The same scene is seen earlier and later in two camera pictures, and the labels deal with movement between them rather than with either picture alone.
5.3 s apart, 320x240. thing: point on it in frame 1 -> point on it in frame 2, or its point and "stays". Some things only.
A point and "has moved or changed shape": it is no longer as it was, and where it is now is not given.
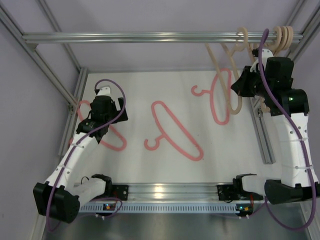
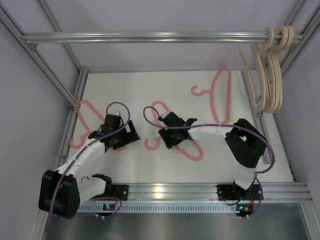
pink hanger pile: [194, 92] stays
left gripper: [121, 110] -> [128, 135]
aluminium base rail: [147, 191] stays
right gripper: [244, 81] -> [167, 135]
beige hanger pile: [231, 58] has moved or changed shape
